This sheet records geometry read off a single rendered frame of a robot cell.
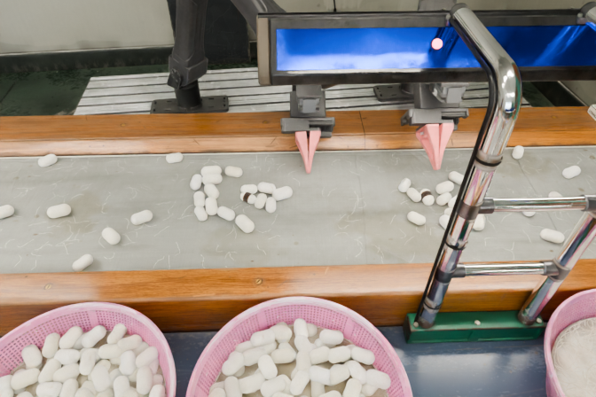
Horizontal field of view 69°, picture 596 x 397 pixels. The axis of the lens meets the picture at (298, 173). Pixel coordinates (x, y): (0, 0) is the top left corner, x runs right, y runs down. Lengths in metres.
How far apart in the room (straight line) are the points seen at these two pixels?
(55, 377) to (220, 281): 0.23
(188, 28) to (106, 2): 1.85
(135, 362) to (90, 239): 0.24
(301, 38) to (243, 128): 0.44
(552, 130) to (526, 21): 0.51
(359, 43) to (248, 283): 0.36
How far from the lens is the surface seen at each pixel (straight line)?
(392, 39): 0.53
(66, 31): 2.98
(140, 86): 1.32
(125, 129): 0.98
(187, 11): 0.99
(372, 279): 0.66
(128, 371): 0.65
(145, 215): 0.78
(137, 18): 2.84
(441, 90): 0.71
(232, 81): 1.29
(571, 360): 0.73
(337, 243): 0.73
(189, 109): 1.16
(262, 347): 0.63
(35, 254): 0.83
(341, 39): 0.52
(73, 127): 1.04
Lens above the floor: 1.30
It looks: 42 degrees down
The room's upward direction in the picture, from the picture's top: straight up
